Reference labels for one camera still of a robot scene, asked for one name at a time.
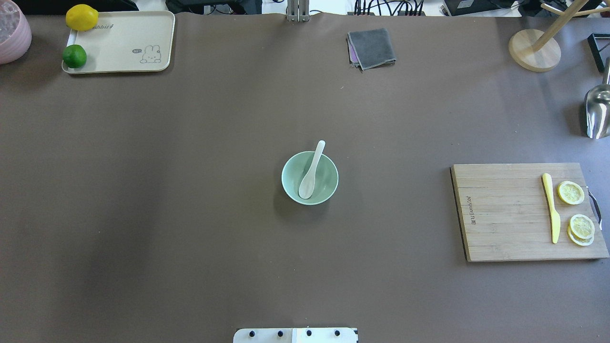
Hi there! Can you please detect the metal scoop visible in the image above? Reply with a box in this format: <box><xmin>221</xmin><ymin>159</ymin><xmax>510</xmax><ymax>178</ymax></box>
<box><xmin>585</xmin><ymin>58</ymin><xmax>610</xmax><ymax>140</ymax></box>

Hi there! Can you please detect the white ceramic spoon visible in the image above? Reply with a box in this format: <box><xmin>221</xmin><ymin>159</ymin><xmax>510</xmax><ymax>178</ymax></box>
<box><xmin>298</xmin><ymin>140</ymin><xmax>326</xmax><ymax>199</ymax></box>

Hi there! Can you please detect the cream plastic tray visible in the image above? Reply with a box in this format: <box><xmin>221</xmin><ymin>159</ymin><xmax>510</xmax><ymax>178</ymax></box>
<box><xmin>61</xmin><ymin>11</ymin><xmax>176</xmax><ymax>74</ymax></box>

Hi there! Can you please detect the lower lemon slice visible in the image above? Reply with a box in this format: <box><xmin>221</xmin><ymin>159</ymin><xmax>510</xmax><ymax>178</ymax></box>
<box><xmin>556</xmin><ymin>181</ymin><xmax>585</xmax><ymax>205</ymax></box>

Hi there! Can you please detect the light green ceramic bowl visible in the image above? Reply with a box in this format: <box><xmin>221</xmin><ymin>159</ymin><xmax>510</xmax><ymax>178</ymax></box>
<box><xmin>281</xmin><ymin>151</ymin><xmax>338</xmax><ymax>205</ymax></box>

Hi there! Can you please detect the aluminium frame post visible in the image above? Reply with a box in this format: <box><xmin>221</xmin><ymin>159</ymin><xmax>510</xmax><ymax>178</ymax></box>
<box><xmin>286</xmin><ymin>0</ymin><xmax>310</xmax><ymax>22</ymax></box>

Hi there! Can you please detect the wine glass rack tray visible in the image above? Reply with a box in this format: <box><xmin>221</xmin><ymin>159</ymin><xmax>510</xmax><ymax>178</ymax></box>
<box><xmin>587</xmin><ymin>33</ymin><xmax>610</xmax><ymax>72</ymax></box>

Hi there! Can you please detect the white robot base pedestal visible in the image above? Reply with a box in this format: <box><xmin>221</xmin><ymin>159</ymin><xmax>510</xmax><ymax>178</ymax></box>
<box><xmin>233</xmin><ymin>327</ymin><xmax>359</xmax><ymax>343</ymax></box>

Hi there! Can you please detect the yellow lemon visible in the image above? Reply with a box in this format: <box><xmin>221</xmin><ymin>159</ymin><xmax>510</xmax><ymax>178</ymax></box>
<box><xmin>65</xmin><ymin>4</ymin><xmax>100</xmax><ymax>32</ymax></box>

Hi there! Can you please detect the yellow plastic knife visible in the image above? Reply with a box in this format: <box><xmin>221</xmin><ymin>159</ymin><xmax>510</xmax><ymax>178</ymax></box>
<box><xmin>541</xmin><ymin>173</ymin><xmax>561</xmax><ymax>244</ymax></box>

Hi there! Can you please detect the upper lemon slice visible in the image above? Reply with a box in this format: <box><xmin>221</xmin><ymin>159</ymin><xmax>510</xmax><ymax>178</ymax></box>
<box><xmin>567</xmin><ymin>213</ymin><xmax>595</xmax><ymax>247</ymax></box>

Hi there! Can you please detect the grey folded cloth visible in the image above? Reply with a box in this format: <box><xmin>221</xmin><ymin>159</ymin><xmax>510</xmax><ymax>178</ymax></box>
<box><xmin>346</xmin><ymin>28</ymin><xmax>397</xmax><ymax>71</ymax></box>

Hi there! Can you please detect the pink bowl of ice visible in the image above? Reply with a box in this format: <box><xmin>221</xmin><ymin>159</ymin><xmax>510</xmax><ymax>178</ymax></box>
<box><xmin>0</xmin><ymin>0</ymin><xmax>32</xmax><ymax>65</ymax></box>

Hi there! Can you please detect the lemon slice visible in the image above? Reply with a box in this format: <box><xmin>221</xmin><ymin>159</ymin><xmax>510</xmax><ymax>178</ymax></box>
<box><xmin>567</xmin><ymin>213</ymin><xmax>595</xmax><ymax>247</ymax></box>
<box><xmin>556</xmin><ymin>181</ymin><xmax>585</xmax><ymax>205</ymax></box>

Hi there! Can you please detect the wooden cutting board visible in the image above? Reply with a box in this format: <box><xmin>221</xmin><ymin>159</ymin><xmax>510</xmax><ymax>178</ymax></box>
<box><xmin>450</xmin><ymin>162</ymin><xmax>609</xmax><ymax>262</ymax></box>

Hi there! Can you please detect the wooden mug tree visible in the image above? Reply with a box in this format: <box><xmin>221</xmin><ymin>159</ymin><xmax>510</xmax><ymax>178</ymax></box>
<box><xmin>509</xmin><ymin>0</ymin><xmax>610</xmax><ymax>72</ymax></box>

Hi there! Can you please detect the green lime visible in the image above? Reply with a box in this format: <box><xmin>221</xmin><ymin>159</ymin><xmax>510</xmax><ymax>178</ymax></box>
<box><xmin>62</xmin><ymin>45</ymin><xmax>87</xmax><ymax>68</ymax></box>

